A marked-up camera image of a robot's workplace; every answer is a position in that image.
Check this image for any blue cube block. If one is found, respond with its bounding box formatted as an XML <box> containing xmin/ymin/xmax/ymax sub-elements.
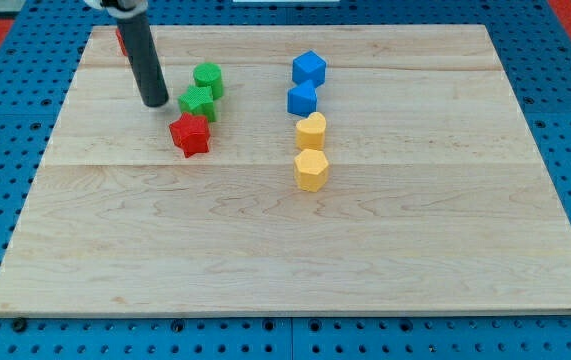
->
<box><xmin>292</xmin><ymin>50</ymin><xmax>327</xmax><ymax>87</ymax></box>

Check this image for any yellow hexagon block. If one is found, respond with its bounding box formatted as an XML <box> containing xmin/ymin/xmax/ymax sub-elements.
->
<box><xmin>294</xmin><ymin>149</ymin><xmax>329</xmax><ymax>192</ymax></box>

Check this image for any light wooden board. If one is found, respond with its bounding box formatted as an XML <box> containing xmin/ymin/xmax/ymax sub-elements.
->
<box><xmin>0</xmin><ymin>25</ymin><xmax>571</xmax><ymax>318</ymax></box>

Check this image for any yellow heart block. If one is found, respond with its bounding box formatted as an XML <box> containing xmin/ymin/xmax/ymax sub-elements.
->
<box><xmin>295</xmin><ymin>112</ymin><xmax>327</xmax><ymax>150</ymax></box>

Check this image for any blue triangular block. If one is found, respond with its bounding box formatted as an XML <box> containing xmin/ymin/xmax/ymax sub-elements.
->
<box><xmin>287</xmin><ymin>80</ymin><xmax>317</xmax><ymax>117</ymax></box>

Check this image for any red star block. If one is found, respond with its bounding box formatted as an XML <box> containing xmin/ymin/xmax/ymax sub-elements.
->
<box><xmin>169</xmin><ymin>112</ymin><xmax>210</xmax><ymax>158</ymax></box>

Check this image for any green star block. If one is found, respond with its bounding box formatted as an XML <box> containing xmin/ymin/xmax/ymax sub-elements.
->
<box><xmin>178</xmin><ymin>85</ymin><xmax>217</xmax><ymax>123</ymax></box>

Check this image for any green cylinder block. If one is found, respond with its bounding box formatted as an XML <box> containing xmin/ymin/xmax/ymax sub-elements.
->
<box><xmin>193</xmin><ymin>62</ymin><xmax>224</xmax><ymax>100</ymax></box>

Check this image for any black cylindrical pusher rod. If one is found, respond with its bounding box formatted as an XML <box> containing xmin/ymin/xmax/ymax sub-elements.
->
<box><xmin>116</xmin><ymin>0</ymin><xmax>169</xmax><ymax>108</ymax></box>

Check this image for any red block behind rod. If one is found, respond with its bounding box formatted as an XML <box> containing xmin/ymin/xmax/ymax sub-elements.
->
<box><xmin>114</xmin><ymin>28</ymin><xmax>128</xmax><ymax>57</ymax></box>

